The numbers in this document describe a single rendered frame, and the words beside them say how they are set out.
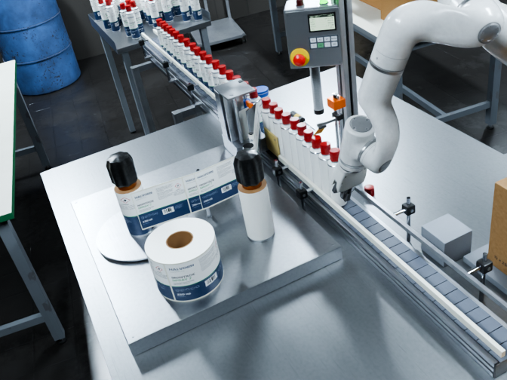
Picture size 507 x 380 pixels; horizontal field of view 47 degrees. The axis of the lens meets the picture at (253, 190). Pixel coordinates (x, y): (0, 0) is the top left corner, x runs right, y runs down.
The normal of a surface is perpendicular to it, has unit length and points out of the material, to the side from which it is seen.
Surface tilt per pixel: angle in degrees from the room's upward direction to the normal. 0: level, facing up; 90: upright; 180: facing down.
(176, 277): 90
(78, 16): 90
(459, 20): 80
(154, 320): 0
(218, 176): 90
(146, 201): 90
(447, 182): 0
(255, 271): 0
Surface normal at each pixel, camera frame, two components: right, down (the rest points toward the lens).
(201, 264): 0.59, 0.38
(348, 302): -0.15, -0.81
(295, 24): -0.15, 0.58
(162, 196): 0.33, 0.49
